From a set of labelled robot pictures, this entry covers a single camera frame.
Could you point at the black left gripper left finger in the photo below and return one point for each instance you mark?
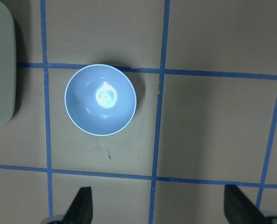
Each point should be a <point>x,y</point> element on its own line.
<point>81,209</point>

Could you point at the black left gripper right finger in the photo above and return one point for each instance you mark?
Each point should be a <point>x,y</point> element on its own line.
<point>238,209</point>

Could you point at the blue bowl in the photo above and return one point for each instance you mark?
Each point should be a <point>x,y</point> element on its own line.
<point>100,100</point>

